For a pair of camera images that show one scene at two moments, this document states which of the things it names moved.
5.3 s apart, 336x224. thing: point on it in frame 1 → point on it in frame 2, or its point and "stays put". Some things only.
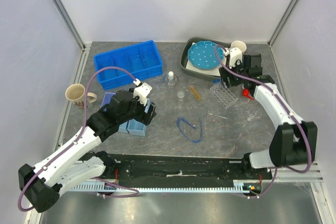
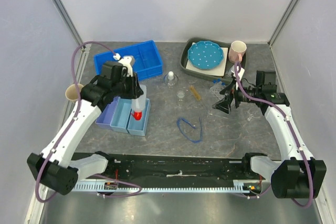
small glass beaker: (180, 94) stays put
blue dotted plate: (205, 55) stays put
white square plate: (214, 71) stays put
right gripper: (224, 74) → (224, 104)
